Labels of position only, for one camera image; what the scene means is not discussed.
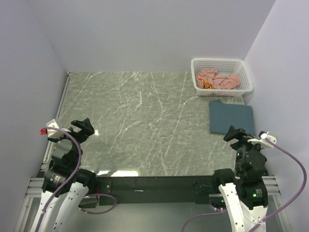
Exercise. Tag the pink t shirt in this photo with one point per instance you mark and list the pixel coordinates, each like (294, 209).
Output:
(210, 79)

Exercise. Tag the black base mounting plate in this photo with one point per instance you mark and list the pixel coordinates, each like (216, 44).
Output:
(158, 189)

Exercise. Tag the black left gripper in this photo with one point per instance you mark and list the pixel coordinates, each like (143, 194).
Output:
(86, 129)

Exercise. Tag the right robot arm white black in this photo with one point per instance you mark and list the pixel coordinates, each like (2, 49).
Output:
(243, 190)

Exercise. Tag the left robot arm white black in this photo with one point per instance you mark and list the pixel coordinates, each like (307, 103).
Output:
(65, 182)

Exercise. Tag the white plastic mesh basket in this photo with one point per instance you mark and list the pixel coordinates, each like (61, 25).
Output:
(224, 67)

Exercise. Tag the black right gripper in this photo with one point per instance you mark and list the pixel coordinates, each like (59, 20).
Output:
(245, 137)

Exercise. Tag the teal blue t shirt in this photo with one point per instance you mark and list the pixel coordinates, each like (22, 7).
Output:
(224, 115)

